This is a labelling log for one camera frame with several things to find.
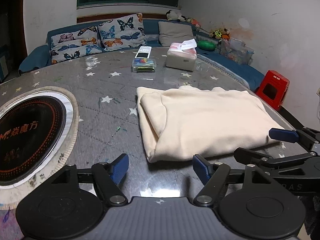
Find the cream sweatshirt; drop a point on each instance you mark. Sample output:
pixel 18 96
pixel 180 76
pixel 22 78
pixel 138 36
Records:
pixel 180 122

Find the blue corner sofa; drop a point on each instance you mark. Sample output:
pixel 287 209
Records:
pixel 40 56

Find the clear box of coloured items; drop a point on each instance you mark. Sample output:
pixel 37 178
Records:
pixel 144 65

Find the grey tissue box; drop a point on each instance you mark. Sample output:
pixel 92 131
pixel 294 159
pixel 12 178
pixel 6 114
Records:
pixel 182 55

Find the white remote control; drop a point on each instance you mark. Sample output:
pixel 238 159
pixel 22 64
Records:
pixel 143 52

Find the black white plush toy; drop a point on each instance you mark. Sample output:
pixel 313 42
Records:
pixel 175 16

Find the grey cushion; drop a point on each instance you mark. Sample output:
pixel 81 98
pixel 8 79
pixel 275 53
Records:
pixel 174 33

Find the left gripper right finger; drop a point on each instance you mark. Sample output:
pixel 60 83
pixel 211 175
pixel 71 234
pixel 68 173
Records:
pixel 214 178

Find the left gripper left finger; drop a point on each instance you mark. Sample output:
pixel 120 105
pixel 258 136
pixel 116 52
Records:
pixel 107 177

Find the red plastic stool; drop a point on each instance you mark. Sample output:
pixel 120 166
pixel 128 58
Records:
pixel 273 89

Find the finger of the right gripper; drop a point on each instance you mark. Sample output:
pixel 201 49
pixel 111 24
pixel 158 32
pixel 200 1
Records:
pixel 283 135

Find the round black induction cooker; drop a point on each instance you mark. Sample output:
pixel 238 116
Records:
pixel 38 133

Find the clear plastic storage box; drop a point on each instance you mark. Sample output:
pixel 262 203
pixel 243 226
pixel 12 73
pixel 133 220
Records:
pixel 236 51

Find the yellow plush toys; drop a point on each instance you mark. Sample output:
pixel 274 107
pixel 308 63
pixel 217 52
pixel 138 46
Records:
pixel 220 34

